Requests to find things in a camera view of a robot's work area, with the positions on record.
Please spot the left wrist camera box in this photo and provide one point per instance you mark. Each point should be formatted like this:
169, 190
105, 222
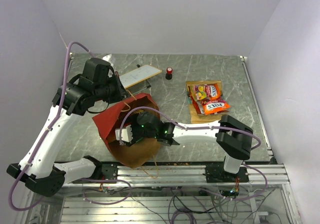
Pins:
109, 58

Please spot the aluminium rail frame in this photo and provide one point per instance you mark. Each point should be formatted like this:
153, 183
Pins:
172, 193

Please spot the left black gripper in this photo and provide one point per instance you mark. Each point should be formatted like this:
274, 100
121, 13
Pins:
121, 92

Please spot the brown kettle chips bag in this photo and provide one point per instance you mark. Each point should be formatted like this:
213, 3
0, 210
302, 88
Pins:
196, 117

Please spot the orange Foxs fruits candy bag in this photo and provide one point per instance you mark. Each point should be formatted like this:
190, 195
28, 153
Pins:
205, 91

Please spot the red black stamp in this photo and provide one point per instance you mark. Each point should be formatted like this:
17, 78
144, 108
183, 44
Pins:
169, 73

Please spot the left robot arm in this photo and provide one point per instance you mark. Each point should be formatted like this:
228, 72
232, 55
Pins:
38, 169

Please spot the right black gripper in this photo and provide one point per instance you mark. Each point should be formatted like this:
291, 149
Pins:
134, 137

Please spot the red paper bag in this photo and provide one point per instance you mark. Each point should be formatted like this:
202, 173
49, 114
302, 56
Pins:
110, 120

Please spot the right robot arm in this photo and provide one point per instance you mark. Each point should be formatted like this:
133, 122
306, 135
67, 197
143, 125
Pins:
234, 137

